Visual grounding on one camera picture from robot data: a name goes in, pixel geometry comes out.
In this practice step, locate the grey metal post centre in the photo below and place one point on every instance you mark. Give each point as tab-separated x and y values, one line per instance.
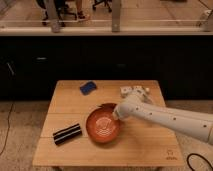
116	12

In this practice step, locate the wooden table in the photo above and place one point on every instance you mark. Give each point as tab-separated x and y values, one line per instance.
139	143

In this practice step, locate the blue sponge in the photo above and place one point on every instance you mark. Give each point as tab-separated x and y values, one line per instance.
88	87

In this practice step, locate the black office chair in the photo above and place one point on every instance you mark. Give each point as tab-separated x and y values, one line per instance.
61	8

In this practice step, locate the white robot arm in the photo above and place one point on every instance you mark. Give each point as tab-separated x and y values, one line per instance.
194	124

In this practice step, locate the grey metal post left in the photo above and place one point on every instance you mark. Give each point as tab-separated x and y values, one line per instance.
53	16

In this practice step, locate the white dice cluster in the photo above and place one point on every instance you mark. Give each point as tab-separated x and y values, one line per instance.
125	90

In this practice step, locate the grey metal post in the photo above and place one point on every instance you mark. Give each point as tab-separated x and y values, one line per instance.
53	16
116	12

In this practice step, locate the orange ceramic bowl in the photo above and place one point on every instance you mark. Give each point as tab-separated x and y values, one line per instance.
101	125

